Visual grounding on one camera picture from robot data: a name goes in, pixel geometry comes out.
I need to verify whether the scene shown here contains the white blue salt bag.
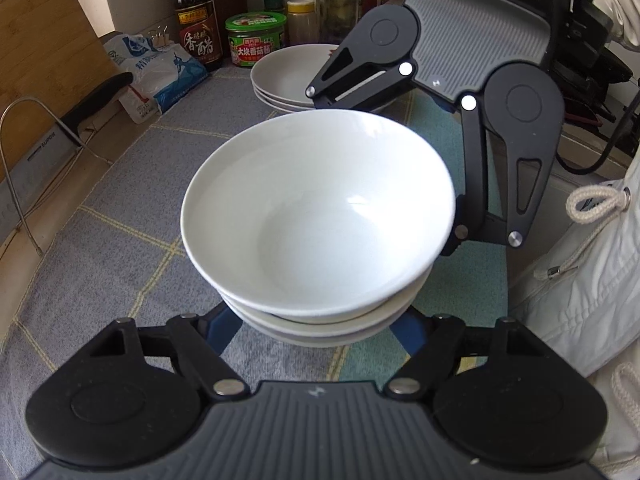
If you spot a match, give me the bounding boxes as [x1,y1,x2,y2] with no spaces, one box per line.
[102,32,210,123]

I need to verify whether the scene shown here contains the bamboo cutting board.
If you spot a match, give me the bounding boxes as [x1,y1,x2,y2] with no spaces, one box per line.
[0,0,118,181]

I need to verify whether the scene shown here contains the white drawstring cord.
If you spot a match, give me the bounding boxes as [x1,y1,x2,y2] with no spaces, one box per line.
[607,360,640,443]
[534,185,632,281]

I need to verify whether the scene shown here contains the person's right forearm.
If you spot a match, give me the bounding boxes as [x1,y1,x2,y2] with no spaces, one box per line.
[595,0,640,53]

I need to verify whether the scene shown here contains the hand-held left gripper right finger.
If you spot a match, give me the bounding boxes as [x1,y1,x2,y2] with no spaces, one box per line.
[381,307,562,402]

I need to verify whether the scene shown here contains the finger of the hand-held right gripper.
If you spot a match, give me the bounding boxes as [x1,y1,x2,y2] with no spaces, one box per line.
[439,92,556,258]
[305,46,418,113]

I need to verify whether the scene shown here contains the metal wire rack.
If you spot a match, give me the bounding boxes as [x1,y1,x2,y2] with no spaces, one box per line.
[0,97,113,256]

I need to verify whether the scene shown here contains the grey checked dish mat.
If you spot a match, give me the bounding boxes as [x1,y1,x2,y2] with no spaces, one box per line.
[0,62,516,413]

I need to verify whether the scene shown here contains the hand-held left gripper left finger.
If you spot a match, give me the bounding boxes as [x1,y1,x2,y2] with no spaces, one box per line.
[75,305,251,403]

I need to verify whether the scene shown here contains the white bowl pink flowers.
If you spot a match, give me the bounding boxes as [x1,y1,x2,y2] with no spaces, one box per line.
[181,109,457,325]
[220,280,432,337]
[234,305,416,350]

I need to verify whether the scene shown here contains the dark vinegar bottle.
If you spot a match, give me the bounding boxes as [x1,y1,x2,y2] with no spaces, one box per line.
[174,0,224,72]

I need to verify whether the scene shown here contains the black-handled kitchen knife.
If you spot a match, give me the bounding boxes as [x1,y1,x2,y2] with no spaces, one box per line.
[0,71,135,233]

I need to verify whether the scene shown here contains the white jacket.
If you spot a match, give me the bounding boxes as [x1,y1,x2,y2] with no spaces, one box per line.
[507,160,640,480]

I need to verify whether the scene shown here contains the spice jar yellow lid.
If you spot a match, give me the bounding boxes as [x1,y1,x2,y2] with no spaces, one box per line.
[286,0,318,46]

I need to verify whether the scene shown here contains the glass oil bottle red cap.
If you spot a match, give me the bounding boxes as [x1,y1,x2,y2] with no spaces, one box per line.
[318,0,361,46]

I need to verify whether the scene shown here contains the green lidded sauce jar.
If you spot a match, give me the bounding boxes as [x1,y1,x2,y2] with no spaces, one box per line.
[224,11,288,69]

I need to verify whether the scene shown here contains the black cable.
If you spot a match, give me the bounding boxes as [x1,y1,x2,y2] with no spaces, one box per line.
[554,104,640,177]

